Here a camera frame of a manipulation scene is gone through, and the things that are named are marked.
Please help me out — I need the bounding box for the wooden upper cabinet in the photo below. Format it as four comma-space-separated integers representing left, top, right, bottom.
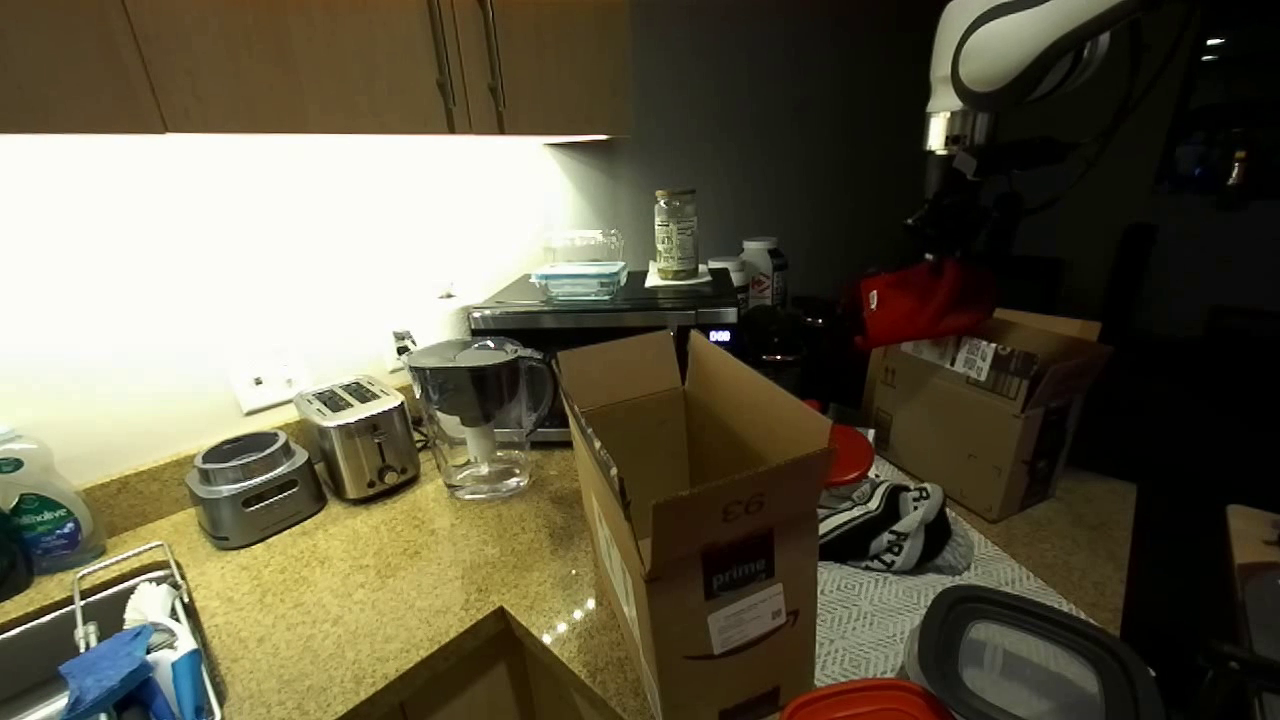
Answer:
0, 0, 637, 143

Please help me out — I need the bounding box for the small white bottle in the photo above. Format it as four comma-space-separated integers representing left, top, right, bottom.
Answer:
736, 233, 792, 313

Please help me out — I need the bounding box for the tall open cardboard box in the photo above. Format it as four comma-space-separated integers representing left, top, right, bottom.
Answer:
553, 325, 842, 720

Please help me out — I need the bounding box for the tall glass jar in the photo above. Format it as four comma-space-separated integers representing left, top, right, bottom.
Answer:
649, 183, 710, 283

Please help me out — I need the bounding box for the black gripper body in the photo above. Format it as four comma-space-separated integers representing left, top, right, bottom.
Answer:
912, 141, 1029, 267

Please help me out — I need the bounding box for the red bowl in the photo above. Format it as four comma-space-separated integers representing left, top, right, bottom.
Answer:
811, 418, 879, 495

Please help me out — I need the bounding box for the water filter pitcher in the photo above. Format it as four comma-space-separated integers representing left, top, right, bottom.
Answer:
403, 333, 560, 507

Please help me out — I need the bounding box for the white patterned cloth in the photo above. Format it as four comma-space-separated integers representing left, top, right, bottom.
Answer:
808, 454, 1102, 694

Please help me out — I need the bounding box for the clear plastic bottle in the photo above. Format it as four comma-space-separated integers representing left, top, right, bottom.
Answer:
950, 333, 1010, 389

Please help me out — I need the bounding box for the white wall outlet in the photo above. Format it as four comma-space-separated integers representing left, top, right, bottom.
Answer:
227, 357, 308, 418

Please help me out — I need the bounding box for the metal cabinet handle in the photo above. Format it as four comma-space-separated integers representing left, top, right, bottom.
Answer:
471, 0, 511, 135
422, 0, 467, 135

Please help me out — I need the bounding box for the grey round appliance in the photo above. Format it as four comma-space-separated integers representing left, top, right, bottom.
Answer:
180, 423, 333, 555

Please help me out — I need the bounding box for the white detergent bottle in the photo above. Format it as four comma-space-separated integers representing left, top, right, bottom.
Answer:
0, 423, 102, 578

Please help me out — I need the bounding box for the red plastic object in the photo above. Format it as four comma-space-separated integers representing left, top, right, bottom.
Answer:
852, 255, 1002, 357

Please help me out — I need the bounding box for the black microwave oven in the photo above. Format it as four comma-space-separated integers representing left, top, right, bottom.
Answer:
465, 267, 743, 447

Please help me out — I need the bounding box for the cardboard box holding packages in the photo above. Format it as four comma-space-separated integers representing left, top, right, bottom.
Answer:
860, 307, 1116, 529

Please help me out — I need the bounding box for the red lidded container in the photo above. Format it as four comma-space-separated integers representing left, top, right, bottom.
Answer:
778, 674, 962, 720

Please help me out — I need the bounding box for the clear container blue lid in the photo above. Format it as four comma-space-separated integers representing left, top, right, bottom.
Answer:
530, 224, 632, 307

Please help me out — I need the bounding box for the black coffee maker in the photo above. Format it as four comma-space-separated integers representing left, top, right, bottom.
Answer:
736, 291, 873, 412

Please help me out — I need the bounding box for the white tray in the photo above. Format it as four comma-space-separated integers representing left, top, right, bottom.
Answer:
639, 258, 715, 297

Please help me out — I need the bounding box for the silver toaster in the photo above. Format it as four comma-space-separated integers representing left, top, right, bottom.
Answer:
291, 370, 425, 507

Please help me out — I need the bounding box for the wire dish rack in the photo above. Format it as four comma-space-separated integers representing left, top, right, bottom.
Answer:
0, 534, 231, 720

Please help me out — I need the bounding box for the black white striped beanie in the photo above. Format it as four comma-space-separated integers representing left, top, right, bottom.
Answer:
815, 477, 978, 578

